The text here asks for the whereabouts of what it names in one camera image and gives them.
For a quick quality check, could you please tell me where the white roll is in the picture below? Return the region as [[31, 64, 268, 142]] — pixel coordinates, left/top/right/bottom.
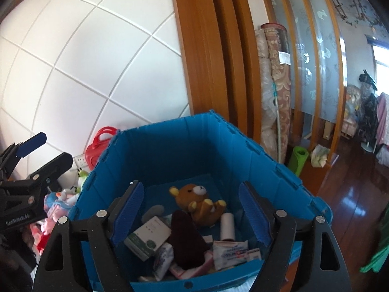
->
[[220, 212, 235, 241]]

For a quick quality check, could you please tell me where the blue plastic storage crate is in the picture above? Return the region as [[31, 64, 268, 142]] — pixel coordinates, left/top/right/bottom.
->
[[69, 111, 344, 291]]

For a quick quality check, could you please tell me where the white wall socket panel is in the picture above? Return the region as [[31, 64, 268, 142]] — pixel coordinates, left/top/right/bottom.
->
[[74, 154, 90, 171]]

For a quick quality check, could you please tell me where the white tissue packet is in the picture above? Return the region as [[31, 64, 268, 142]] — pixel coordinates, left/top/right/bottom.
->
[[212, 241, 262, 271]]

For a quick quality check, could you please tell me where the brown bear plush toy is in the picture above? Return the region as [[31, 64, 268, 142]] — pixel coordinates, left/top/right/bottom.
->
[[169, 184, 227, 227]]

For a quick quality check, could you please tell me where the green frog plush toy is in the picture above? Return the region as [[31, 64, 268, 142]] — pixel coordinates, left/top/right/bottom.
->
[[71, 169, 89, 194]]

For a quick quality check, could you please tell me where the green rolled mat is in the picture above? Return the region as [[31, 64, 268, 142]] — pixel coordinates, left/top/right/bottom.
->
[[287, 146, 309, 177]]

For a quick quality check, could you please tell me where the rolled patterned carpet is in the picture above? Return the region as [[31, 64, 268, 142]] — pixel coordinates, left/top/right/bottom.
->
[[255, 23, 292, 164]]

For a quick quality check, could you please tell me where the white green medicine box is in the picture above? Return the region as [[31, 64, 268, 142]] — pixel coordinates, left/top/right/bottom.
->
[[124, 216, 171, 261]]

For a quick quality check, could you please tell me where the red plastic toy suitcase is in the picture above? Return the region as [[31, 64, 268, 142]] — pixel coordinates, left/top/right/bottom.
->
[[85, 126, 118, 171]]

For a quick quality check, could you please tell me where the purple pig plush blue body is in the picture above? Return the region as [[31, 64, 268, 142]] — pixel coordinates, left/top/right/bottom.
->
[[30, 188, 80, 256]]

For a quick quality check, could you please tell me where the maroon knitted cloth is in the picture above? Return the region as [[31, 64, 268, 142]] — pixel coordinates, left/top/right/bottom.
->
[[168, 210, 208, 270]]

